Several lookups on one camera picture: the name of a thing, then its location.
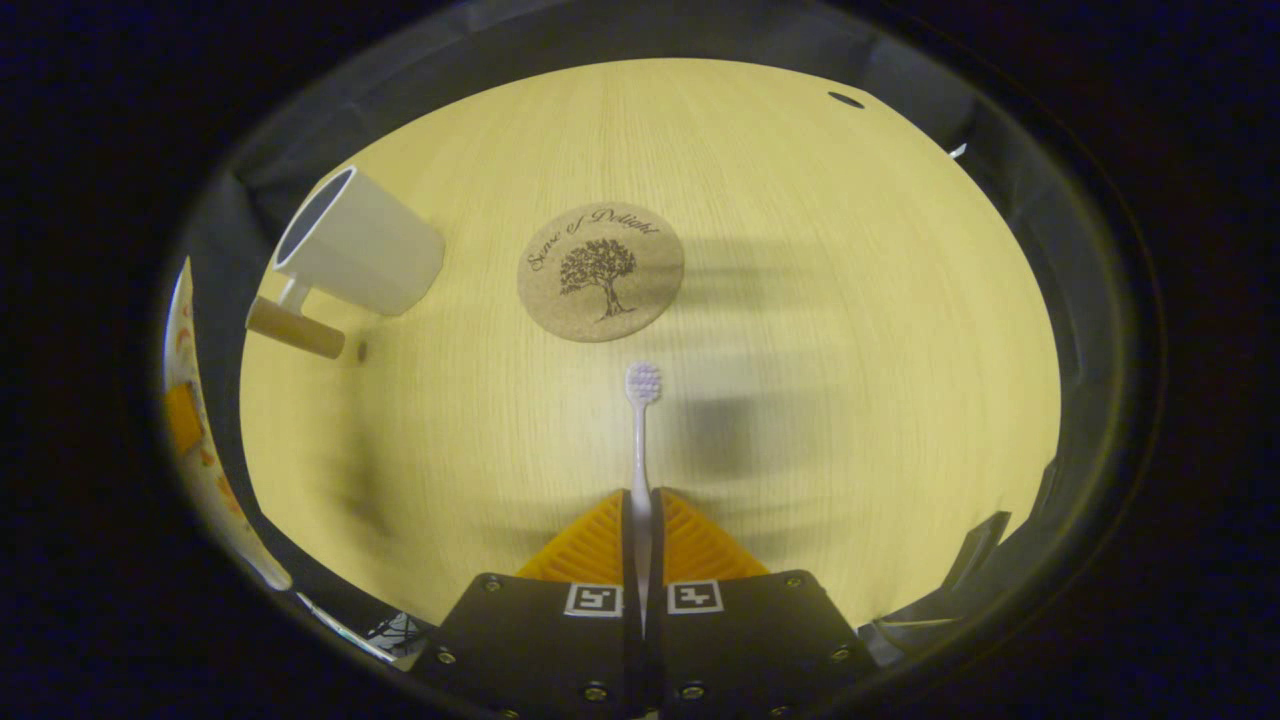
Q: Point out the light wooden desktop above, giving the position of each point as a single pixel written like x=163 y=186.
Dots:
x=850 y=350

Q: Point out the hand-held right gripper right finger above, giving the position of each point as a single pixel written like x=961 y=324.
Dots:
x=750 y=650

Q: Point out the round cork coaster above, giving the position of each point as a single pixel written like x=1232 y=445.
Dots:
x=600 y=300

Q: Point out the white toothbrush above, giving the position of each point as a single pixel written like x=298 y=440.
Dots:
x=641 y=385

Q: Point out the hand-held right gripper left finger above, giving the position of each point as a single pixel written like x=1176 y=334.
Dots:
x=540 y=650

